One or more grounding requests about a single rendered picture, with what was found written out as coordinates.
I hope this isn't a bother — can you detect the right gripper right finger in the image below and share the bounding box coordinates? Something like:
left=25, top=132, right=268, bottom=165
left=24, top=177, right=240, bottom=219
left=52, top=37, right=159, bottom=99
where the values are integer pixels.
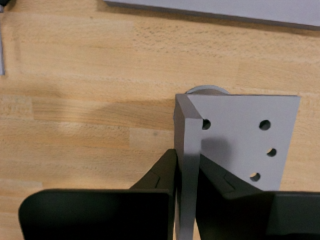
left=195, top=153, right=320, bottom=240

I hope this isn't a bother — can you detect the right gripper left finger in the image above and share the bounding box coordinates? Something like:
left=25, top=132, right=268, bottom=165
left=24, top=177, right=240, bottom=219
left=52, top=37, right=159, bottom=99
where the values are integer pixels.
left=18, top=149, right=178, bottom=240

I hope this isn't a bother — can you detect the grey cylindrical joint module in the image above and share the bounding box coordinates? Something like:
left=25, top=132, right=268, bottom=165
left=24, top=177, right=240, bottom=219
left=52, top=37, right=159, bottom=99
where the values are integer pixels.
left=173, top=84, right=266, bottom=128

